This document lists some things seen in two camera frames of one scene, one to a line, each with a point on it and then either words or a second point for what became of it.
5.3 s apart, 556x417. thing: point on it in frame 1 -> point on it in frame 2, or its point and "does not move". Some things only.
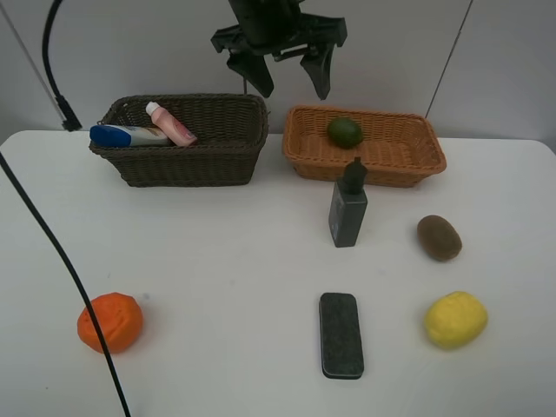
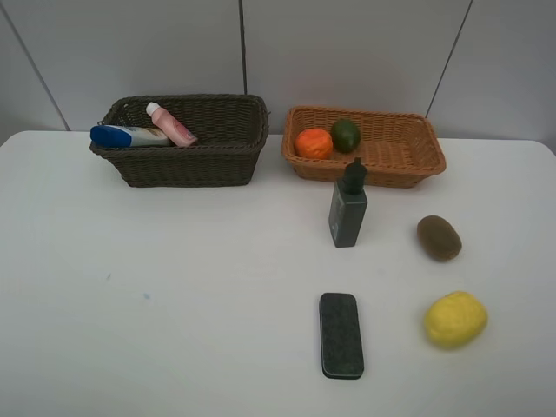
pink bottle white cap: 181,135 does not move
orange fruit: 120,318 -> 314,143
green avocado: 345,133 does not move
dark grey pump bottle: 347,205 does not move
